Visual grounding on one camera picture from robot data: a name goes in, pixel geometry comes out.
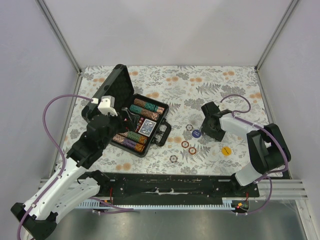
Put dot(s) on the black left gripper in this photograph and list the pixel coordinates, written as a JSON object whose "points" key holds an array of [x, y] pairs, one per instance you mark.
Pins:
{"points": [[129, 125]]}

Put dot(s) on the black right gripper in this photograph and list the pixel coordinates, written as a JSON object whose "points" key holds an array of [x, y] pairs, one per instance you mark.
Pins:
{"points": [[217, 136]]}

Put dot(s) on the red playing card deck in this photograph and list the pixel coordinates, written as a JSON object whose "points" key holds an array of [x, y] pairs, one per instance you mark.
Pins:
{"points": [[139, 124]]}

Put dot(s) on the blue playing card deck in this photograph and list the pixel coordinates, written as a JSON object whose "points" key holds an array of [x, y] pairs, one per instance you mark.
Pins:
{"points": [[147, 127]]}

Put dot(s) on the black poker set case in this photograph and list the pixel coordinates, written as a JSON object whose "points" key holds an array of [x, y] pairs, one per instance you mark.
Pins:
{"points": [[119, 85]]}

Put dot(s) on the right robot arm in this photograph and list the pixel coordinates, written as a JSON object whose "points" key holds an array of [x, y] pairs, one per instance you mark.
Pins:
{"points": [[268, 151]]}

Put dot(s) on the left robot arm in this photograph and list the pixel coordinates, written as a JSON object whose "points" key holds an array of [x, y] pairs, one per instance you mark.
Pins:
{"points": [[41, 214]]}

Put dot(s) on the blue small blind button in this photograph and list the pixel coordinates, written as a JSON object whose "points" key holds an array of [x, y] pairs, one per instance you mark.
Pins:
{"points": [[196, 133]]}

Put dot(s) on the bottom poker chip row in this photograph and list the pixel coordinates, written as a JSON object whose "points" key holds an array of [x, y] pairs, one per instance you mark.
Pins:
{"points": [[138, 147]]}

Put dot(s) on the loose ten value chip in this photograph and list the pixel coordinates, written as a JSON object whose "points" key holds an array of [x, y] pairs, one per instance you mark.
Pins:
{"points": [[189, 127]]}

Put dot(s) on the yellow big blind button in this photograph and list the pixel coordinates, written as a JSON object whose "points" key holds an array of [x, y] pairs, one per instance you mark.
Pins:
{"points": [[226, 151]]}

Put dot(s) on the orange loose poker chip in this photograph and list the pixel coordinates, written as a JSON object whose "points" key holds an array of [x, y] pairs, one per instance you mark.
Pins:
{"points": [[185, 144], [192, 150]]}

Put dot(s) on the floral patterned table mat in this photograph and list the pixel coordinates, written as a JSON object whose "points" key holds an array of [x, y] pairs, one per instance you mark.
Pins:
{"points": [[185, 89]]}

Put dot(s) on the loose poker chip near front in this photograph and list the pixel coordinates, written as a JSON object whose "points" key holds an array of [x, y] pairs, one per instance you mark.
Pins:
{"points": [[173, 158]]}

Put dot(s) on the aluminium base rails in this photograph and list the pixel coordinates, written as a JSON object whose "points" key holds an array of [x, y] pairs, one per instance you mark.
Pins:
{"points": [[275, 189]]}

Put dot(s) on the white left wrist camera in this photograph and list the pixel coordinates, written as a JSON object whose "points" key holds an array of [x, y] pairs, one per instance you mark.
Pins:
{"points": [[105, 105]]}

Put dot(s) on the white slotted cable duct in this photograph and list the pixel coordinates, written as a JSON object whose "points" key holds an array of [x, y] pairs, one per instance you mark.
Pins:
{"points": [[94, 204]]}

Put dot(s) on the aluminium left frame post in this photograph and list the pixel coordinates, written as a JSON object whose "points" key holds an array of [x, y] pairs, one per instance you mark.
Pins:
{"points": [[58, 34]]}

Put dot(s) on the aluminium frame post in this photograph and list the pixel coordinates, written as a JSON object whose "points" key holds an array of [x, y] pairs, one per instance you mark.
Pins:
{"points": [[277, 32], [58, 34]]}

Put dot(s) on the aluminium right frame post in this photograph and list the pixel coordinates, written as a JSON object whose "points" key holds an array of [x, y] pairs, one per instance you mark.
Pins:
{"points": [[277, 32]]}

